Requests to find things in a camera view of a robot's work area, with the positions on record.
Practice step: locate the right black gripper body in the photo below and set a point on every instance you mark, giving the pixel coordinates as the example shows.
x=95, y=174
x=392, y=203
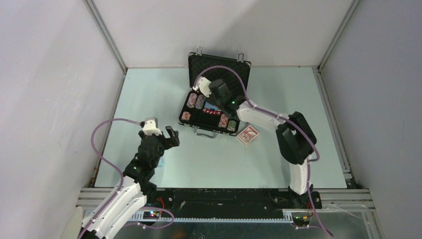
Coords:
x=220, y=105

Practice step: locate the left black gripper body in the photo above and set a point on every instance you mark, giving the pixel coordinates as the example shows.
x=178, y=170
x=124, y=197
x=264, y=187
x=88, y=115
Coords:
x=160, y=140

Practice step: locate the red white chip stack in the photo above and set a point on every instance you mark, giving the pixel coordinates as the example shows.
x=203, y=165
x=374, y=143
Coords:
x=186, y=116
x=223, y=121

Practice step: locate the blue playing card box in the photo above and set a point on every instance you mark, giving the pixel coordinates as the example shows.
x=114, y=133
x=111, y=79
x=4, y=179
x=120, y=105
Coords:
x=210, y=106

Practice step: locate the black poker set case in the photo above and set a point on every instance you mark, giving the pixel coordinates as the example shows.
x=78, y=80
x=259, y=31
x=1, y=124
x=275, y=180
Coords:
x=213, y=68

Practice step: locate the white ten chip stack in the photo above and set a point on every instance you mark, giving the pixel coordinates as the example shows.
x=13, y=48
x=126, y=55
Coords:
x=161, y=163

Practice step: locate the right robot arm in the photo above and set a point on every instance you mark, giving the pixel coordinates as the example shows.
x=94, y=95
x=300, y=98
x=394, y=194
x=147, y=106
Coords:
x=295, y=138

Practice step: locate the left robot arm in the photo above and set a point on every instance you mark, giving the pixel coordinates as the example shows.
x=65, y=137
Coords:
x=135, y=190

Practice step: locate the white green chip stack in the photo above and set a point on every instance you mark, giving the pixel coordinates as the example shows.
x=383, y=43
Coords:
x=231, y=126

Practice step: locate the row of red dice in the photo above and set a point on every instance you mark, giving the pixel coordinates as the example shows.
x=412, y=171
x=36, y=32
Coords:
x=212, y=112

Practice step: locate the red playing card deck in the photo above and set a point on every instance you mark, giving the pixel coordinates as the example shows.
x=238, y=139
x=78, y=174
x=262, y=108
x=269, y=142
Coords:
x=247, y=135

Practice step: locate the pink white chip stack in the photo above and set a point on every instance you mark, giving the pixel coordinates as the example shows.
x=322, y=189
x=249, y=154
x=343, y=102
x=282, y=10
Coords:
x=192, y=100

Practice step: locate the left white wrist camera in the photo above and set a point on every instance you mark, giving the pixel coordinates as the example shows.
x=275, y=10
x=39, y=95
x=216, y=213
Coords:
x=150, y=127

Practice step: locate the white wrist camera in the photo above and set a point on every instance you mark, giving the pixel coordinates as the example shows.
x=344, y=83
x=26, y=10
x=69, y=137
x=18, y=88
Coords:
x=202, y=85
x=150, y=127

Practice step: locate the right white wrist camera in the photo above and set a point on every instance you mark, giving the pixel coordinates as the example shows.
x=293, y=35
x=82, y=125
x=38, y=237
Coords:
x=202, y=85

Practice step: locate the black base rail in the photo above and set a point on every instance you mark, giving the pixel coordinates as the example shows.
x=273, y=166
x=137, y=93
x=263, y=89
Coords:
x=231, y=204

